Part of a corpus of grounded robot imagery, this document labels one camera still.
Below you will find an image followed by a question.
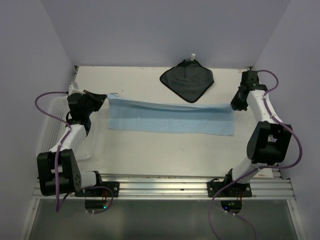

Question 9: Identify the light blue towel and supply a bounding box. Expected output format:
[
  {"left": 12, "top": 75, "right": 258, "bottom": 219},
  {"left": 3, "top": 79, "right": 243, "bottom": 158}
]
[{"left": 107, "top": 94, "right": 235, "bottom": 136}]

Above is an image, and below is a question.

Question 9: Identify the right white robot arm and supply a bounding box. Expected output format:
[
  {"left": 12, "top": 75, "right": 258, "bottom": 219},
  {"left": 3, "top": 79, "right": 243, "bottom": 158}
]
[{"left": 222, "top": 70, "right": 292, "bottom": 197}]

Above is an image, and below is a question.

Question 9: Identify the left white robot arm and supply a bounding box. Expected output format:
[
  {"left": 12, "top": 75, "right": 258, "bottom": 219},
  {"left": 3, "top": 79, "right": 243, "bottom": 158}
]
[{"left": 35, "top": 90, "right": 107, "bottom": 197}]

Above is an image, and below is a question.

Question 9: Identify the white plastic basket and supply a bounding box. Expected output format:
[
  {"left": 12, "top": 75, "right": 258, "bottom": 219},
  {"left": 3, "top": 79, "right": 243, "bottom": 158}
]
[{"left": 35, "top": 96, "right": 100, "bottom": 161}]

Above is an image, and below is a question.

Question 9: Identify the dark grey towel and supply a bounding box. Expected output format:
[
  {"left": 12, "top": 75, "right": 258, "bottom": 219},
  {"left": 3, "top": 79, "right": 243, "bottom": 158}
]
[{"left": 159, "top": 59, "right": 215, "bottom": 104}]

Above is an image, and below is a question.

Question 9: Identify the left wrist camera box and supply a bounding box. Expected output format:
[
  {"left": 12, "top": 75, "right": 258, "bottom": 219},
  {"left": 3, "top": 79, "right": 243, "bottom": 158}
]
[{"left": 68, "top": 81, "right": 83, "bottom": 95}]

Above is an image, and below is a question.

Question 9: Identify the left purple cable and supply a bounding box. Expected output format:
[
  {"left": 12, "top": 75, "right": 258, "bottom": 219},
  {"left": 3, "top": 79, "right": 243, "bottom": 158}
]
[{"left": 34, "top": 91, "right": 115, "bottom": 215}]

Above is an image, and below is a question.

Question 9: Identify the purple cable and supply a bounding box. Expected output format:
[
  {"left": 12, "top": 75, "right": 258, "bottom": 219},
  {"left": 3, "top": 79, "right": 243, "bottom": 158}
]
[
  {"left": 34, "top": 91, "right": 115, "bottom": 215},
  {"left": 208, "top": 69, "right": 304, "bottom": 240}
]

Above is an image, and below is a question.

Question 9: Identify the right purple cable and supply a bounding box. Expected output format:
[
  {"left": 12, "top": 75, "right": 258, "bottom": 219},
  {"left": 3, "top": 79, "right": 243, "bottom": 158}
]
[{"left": 208, "top": 69, "right": 304, "bottom": 240}]

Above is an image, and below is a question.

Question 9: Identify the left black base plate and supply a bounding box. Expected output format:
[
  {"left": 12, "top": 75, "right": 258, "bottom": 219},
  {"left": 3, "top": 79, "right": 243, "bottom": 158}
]
[{"left": 74, "top": 181, "right": 120, "bottom": 198}]

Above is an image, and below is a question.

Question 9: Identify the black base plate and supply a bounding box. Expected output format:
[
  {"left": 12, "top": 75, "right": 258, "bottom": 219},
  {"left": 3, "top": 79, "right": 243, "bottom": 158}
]
[
  {"left": 74, "top": 181, "right": 120, "bottom": 198},
  {"left": 206, "top": 178, "right": 253, "bottom": 198}
]

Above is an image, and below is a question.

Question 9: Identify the aluminium mounting rail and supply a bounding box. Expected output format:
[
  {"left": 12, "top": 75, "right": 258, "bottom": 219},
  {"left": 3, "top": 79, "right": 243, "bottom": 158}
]
[{"left": 31, "top": 172, "right": 295, "bottom": 201}]

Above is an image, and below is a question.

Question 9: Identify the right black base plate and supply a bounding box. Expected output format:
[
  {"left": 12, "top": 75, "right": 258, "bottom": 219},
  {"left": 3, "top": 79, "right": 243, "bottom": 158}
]
[{"left": 206, "top": 178, "right": 253, "bottom": 198}]

